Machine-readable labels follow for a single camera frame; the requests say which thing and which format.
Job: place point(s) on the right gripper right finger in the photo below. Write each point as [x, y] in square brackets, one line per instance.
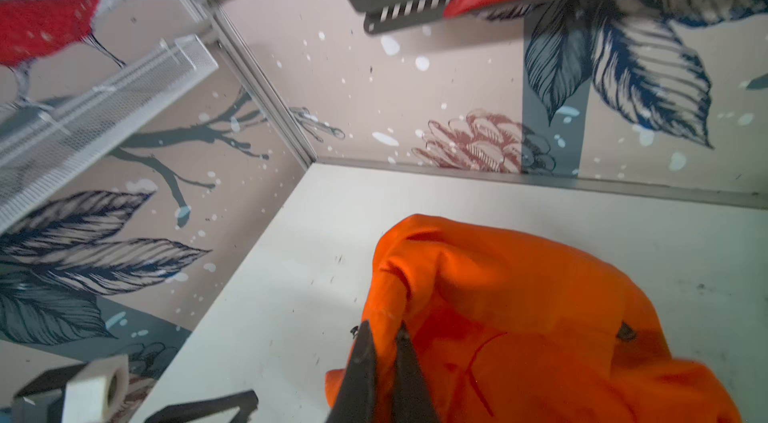
[411, 400]

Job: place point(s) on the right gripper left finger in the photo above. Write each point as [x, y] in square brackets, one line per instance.
[357, 395]

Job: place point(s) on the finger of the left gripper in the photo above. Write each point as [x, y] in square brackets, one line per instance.
[245, 403]

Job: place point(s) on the orange shorts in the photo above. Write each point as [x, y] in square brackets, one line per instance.
[511, 327]

